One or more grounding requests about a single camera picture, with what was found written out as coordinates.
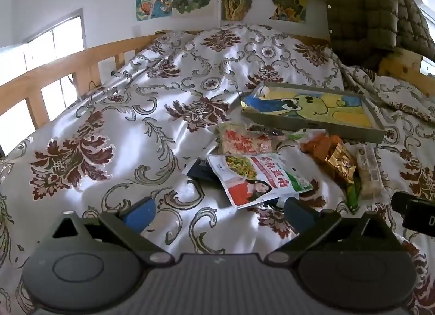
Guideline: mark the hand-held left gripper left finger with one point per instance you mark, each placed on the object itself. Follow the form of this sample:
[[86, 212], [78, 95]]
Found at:
[[139, 215]]

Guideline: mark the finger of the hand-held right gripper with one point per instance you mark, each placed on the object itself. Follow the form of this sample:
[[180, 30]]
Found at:
[[399, 202]]

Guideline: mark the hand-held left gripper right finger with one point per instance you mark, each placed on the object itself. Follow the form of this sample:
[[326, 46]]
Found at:
[[299, 215]]

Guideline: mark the clear beige cracker packet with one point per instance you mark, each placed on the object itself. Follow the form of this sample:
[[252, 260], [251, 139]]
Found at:
[[369, 172]]

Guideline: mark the white green snack packet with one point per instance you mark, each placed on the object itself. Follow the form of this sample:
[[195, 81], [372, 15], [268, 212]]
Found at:
[[258, 179]]

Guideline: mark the gold foil snack packet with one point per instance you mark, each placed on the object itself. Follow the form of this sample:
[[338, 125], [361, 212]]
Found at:
[[341, 163]]

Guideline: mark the orange snack packet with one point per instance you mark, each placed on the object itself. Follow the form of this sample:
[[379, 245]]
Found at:
[[319, 148]]

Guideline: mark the dark blue snack packet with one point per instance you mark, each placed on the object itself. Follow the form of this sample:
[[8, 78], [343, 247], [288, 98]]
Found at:
[[200, 172]]

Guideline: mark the small white green packet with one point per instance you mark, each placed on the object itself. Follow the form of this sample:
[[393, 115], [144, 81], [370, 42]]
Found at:
[[302, 135]]

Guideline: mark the dark brown snack packet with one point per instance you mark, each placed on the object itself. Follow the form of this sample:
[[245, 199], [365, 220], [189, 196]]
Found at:
[[268, 130]]

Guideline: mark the green tray with cartoon print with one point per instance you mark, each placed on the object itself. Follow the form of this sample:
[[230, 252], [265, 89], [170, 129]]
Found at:
[[306, 111]]

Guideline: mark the shiny floral quilt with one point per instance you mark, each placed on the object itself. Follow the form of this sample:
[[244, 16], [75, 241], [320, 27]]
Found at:
[[136, 151]]

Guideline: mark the matte floral blanket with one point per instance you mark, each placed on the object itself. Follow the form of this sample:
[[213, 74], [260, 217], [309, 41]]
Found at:
[[401, 121]]

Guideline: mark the window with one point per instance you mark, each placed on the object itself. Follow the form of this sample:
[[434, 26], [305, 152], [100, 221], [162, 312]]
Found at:
[[44, 49]]

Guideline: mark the olive quilted jacket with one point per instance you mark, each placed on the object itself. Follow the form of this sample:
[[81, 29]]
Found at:
[[367, 9]]

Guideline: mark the wooden bed frame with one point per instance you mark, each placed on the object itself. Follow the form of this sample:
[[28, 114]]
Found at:
[[51, 70]]

